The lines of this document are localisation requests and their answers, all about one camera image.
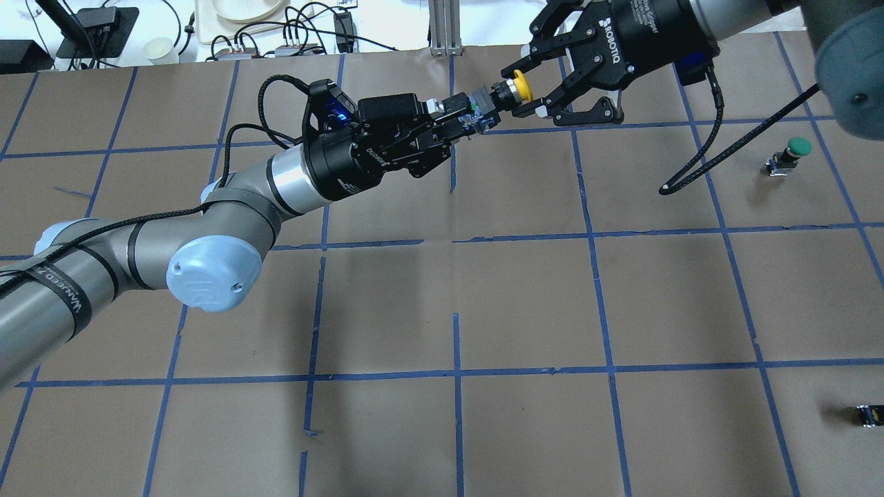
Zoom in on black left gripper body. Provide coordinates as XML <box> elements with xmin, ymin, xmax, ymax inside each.
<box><xmin>304</xmin><ymin>93</ymin><xmax>455</xmax><ymax>202</ymax></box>

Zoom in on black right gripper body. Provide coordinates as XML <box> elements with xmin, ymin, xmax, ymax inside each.
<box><xmin>528</xmin><ymin>1</ymin><xmax>719</xmax><ymax>89</ymax></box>

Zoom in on yellow push button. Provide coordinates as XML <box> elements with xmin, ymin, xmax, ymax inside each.
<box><xmin>470</xmin><ymin>70</ymin><xmax>534</xmax><ymax>115</ymax></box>

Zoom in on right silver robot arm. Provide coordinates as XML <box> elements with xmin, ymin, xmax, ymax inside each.
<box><xmin>500</xmin><ymin>1</ymin><xmax>883</xmax><ymax>141</ymax></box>

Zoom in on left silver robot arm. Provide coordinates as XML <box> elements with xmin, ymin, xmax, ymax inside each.
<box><xmin>1</xmin><ymin>93</ymin><xmax>500</xmax><ymax>389</ymax></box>

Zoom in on green push button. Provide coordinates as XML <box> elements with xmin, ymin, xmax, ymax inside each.
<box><xmin>765</xmin><ymin>137</ymin><xmax>814</xmax><ymax>178</ymax></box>

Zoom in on red push button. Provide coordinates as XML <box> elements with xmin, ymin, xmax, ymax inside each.
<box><xmin>854</xmin><ymin>404</ymin><xmax>884</xmax><ymax>428</ymax></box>

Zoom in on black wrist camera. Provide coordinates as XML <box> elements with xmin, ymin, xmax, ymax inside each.
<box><xmin>302</xmin><ymin>79</ymin><xmax>360</xmax><ymax>137</ymax></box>

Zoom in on aluminium frame post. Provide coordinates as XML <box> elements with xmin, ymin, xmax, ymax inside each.
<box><xmin>428</xmin><ymin>0</ymin><xmax>463</xmax><ymax>57</ymax></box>

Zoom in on black braided cable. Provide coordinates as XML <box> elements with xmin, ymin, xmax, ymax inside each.
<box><xmin>658</xmin><ymin>62</ymin><xmax>823</xmax><ymax>197</ymax></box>

